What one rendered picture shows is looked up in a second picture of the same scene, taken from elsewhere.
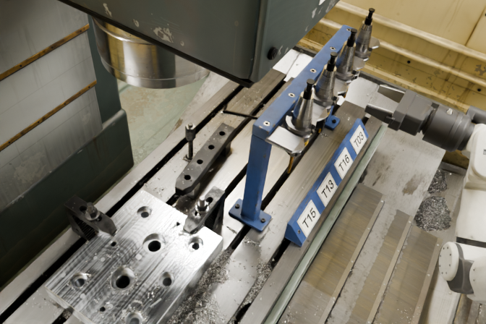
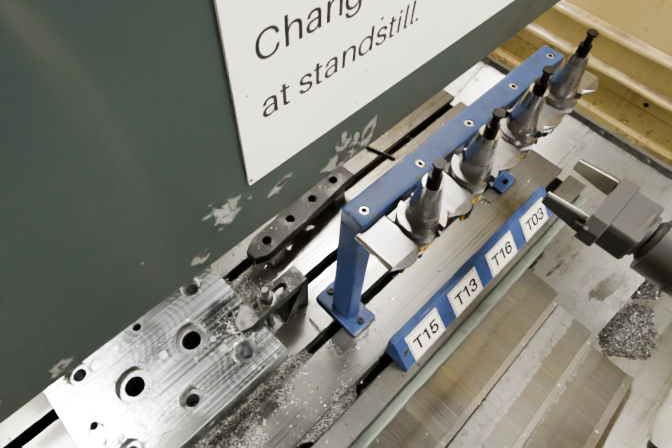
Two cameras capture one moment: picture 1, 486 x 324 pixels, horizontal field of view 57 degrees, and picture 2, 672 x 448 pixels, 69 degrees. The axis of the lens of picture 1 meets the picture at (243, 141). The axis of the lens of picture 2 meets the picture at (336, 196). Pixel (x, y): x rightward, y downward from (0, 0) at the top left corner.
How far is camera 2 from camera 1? 0.35 m
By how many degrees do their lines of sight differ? 13
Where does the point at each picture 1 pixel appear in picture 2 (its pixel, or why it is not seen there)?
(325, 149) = (481, 223)
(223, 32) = not seen: outside the picture
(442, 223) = (639, 349)
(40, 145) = not seen: hidden behind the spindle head
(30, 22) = not seen: outside the picture
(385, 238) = (545, 361)
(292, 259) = (388, 388)
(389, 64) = (614, 103)
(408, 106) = (619, 211)
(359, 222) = (512, 331)
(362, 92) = (563, 136)
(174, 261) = (209, 372)
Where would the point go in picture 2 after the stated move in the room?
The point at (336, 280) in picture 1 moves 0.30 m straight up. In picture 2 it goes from (454, 417) to (508, 375)
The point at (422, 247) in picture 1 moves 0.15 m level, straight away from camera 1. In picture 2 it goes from (598, 385) to (643, 345)
